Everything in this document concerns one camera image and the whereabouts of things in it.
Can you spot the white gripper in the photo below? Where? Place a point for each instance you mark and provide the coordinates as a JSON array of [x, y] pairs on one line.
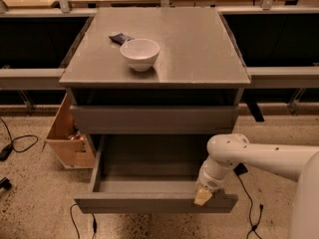
[[208, 182]]

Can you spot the grey drawer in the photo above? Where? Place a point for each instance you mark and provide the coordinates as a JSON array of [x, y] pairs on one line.
[[154, 120], [150, 173]]

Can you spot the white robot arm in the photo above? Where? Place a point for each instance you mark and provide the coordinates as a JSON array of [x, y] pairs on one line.
[[299, 163]]

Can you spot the grey drawer cabinet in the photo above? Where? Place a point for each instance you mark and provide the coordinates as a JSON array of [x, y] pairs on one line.
[[149, 97]]

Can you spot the grey top drawer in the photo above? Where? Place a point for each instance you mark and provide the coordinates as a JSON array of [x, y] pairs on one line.
[[154, 120]]

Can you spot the black power adapter right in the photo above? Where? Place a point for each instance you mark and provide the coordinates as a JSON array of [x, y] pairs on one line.
[[240, 169]]

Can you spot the wooden box on floor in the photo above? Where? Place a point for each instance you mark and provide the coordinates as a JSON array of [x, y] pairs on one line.
[[70, 146]]

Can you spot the white ceramic bowl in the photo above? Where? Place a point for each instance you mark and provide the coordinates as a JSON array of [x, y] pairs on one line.
[[140, 54]]

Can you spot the dark blue snack packet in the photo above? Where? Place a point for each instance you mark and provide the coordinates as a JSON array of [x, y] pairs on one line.
[[120, 38]]

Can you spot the black object far left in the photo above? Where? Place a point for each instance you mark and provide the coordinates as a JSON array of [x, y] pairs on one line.
[[5, 183]]

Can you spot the black adapter left floor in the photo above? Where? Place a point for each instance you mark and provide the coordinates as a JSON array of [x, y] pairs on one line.
[[5, 152]]

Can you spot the grey metal rail frame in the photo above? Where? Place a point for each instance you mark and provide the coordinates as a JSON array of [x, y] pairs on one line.
[[30, 77]]

